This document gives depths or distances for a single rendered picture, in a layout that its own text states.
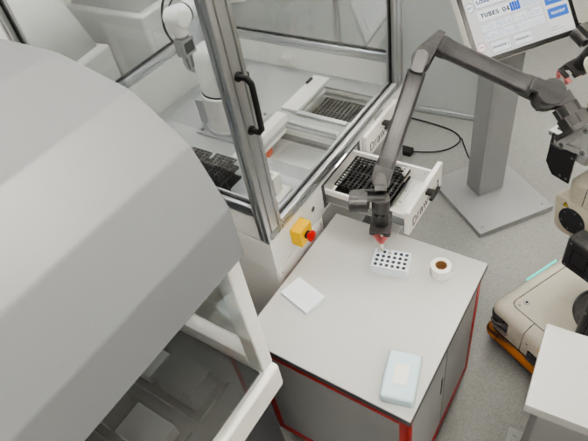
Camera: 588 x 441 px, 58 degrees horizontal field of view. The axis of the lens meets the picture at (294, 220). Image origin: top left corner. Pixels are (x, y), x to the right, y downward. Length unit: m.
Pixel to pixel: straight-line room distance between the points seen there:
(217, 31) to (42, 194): 0.60
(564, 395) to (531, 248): 1.44
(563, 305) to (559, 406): 0.86
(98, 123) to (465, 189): 2.52
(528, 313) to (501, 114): 1.03
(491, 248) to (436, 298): 1.22
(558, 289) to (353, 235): 0.95
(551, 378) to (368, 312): 0.54
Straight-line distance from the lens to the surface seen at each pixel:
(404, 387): 1.56
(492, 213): 3.09
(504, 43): 2.55
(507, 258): 2.93
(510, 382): 2.53
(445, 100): 3.80
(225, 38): 1.34
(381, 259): 1.84
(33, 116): 1.01
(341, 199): 1.94
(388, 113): 2.26
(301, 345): 1.70
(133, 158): 0.95
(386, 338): 1.69
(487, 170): 3.07
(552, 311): 2.42
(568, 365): 1.72
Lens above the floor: 2.19
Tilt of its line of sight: 44 degrees down
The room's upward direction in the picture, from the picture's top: 12 degrees counter-clockwise
